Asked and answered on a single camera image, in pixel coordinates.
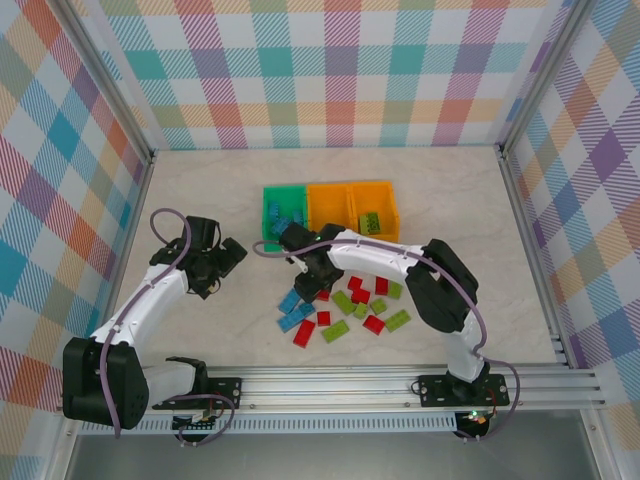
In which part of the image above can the orange plastic bin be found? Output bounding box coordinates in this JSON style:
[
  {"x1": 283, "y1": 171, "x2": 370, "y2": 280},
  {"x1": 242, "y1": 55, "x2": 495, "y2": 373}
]
[
  {"x1": 349, "y1": 181, "x2": 400, "y2": 246},
  {"x1": 304, "y1": 183, "x2": 355, "y2": 247}
]

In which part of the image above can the green plastic bin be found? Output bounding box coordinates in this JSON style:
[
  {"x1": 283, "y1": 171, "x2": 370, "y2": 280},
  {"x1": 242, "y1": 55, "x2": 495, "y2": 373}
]
[{"x1": 260, "y1": 185, "x2": 308, "y2": 254}]

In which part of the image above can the small controller board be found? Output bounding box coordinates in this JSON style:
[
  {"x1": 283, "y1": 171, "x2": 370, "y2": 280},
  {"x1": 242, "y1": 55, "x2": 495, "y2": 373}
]
[
  {"x1": 457, "y1": 409, "x2": 494, "y2": 431},
  {"x1": 172, "y1": 412, "x2": 224, "y2": 434}
]

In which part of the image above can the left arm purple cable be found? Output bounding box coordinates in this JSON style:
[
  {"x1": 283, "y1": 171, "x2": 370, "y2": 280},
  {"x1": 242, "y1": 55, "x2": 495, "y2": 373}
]
[{"x1": 98, "y1": 207, "x2": 236, "y2": 449}]

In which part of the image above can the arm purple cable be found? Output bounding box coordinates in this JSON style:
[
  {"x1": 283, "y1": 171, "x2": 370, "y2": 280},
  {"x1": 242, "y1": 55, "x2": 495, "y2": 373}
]
[
  {"x1": 252, "y1": 238, "x2": 522, "y2": 444},
  {"x1": 98, "y1": 207, "x2": 236, "y2": 449}
]

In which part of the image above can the aluminium side rail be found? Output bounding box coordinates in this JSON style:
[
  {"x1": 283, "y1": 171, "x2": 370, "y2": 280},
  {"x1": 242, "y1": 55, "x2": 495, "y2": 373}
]
[
  {"x1": 87, "y1": 149, "x2": 157, "y2": 376},
  {"x1": 498, "y1": 147, "x2": 576, "y2": 371}
]

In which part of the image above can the aluminium mounting rail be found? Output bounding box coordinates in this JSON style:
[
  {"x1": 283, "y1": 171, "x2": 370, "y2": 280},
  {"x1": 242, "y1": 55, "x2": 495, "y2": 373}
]
[{"x1": 54, "y1": 366, "x2": 609, "y2": 415}]

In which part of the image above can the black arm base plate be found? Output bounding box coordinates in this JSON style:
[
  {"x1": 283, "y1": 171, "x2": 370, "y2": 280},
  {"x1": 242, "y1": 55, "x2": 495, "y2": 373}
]
[
  {"x1": 417, "y1": 373, "x2": 512, "y2": 409},
  {"x1": 151, "y1": 376, "x2": 245, "y2": 412}
]

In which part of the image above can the grey slotted cable duct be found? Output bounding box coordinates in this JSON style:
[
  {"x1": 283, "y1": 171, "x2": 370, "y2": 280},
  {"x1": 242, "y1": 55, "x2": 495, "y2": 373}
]
[{"x1": 78, "y1": 417, "x2": 459, "y2": 436}]

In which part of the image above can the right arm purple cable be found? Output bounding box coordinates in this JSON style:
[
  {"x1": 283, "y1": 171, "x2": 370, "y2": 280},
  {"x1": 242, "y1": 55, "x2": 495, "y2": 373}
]
[{"x1": 252, "y1": 238, "x2": 522, "y2": 444}]

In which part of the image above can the aluminium frame post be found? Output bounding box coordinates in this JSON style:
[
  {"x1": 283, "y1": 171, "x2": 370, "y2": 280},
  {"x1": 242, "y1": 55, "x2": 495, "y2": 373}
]
[
  {"x1": 58, "y1": 0, "x2": 157, "y2": 166},
  {"x1": 498, "y1": 0, "x2": 596, "y2": 156}
]

